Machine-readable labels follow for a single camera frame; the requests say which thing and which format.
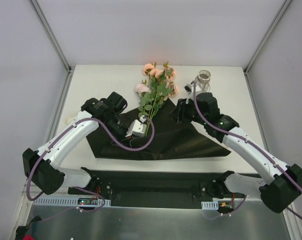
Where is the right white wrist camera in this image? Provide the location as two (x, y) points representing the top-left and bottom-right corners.
(184, 80), (199, 96)

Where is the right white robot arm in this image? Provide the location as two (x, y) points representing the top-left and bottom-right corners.
(169, 92), (302, 213)

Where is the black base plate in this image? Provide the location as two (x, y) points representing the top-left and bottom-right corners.
(67, 168), (249, 209)

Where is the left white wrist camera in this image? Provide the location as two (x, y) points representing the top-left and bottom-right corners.
(125, 115), (147, 138)

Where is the black wrapping paper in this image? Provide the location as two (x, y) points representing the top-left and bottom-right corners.
(86, 100), (231, 161)

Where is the left white cable duct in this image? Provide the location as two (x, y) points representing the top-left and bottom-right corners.
(33, 196), (111, 208)

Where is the purple cable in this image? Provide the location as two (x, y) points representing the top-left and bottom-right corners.
(25, 116), (156, 221)
(192, 83), (302, 225)

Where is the red object bottom corner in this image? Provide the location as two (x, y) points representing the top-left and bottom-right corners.
(15, 234), (35, 240)

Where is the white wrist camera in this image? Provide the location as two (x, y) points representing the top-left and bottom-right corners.
(125, 115), (147, 138)
(184, 80), (199, 96)

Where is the right aluminium frame post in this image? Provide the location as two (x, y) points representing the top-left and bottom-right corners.
(242, 0), (293, 76)

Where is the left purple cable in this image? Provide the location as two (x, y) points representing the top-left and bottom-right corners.
(25, 116), (156, 221)

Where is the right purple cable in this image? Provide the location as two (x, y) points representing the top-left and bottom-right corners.
(192, 83), (302, 225)

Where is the aluminium frame post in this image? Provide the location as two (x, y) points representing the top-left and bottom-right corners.
(28, 0), (76, 75)
(242, 0), (293, 76)

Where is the cream ribbon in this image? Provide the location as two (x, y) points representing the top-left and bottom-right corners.
(64, 114), (77, 126)

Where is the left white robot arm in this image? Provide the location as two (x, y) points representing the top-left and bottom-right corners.
(22, 92), (129, 195)

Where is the pale pink flower stem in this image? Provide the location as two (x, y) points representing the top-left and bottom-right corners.
(134, 79), (155, 120)

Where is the white cable duct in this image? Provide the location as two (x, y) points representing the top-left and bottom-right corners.
(201, 200), (219, 211)
(33, 196), (111, 208)

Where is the right white cable duct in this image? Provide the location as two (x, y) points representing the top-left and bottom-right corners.
(201, 200), (219, 211)

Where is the left aluminium frame post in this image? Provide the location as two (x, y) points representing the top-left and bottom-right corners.
(28, 0), (76, 75)

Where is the white ribbed vase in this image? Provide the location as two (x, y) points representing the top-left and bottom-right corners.
(195, 69), (212, 93)

